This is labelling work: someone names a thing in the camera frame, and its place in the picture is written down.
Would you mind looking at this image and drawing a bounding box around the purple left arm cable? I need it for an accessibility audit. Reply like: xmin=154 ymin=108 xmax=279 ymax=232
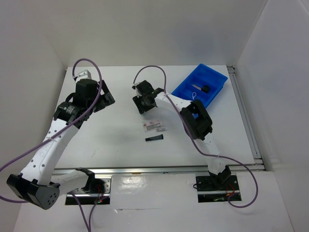
xmin=0 ymin=58 xmax=102 ymax=230

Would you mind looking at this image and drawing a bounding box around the black mascara tube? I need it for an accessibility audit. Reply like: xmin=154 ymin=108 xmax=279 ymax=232
xmin=145 ymin=134 xmax=164 ymax=142

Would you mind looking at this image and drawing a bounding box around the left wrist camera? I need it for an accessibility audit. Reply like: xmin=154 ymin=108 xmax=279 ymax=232
xmin=74 ymin=70 xmax=92 ymax=82

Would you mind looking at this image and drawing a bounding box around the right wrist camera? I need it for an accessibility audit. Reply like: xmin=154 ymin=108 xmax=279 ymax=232
xmin=132 ymin=82 xmax=142 ymax=91

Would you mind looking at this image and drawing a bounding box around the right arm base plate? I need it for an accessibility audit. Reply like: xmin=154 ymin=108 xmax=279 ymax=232
xmin=193 ymin=175 xmax=242 ymax=203

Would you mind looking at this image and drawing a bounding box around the blue plastic divided bin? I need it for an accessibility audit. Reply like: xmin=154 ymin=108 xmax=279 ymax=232
xmin=172 ymin=64 xmax=227 ymax=108

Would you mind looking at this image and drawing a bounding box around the clear false eyelash box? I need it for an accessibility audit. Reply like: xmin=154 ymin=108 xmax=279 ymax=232
xmin=142 ymin=119 xmax=166 ymax=132

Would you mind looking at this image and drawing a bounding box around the aluminium rail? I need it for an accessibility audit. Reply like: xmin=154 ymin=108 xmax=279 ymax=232
xmin=227 ymin=66 xmax=266 ymax=171
xmin=52 ymin=163 xmax=266 ymax=175

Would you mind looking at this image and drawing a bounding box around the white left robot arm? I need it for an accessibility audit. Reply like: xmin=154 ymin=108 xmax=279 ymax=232
xmin=6 ymin=78 xmax=115 ymax=210

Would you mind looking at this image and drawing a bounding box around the aluminium right side rail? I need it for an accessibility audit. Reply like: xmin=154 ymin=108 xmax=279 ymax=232
xmin=227 ymin=66 xmax=266 ymax=171

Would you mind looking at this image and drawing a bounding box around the aluminium front rail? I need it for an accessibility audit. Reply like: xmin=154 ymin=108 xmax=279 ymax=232
xmin=52 ymin=163 xmax=266 ymax=175

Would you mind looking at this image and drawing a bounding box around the small black cube jar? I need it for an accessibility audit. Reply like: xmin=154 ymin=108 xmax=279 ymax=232
xmin=201 ymin=85 xmax=210 ymax=93

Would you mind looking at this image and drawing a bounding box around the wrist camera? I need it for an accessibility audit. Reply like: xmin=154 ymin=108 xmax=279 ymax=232
xmin=74 ymin=70 xmax=92 ymax=82
xmin=132 ymin=82 xmax=142 ymax=91

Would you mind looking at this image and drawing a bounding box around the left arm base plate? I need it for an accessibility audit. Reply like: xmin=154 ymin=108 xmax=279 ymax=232
xmin=72 ymin=175 xmax=112 ymax=205

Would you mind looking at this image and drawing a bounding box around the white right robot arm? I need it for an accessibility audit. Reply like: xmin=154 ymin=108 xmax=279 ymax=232
xmin=132 ymin=80 xmax=231 ymax=189

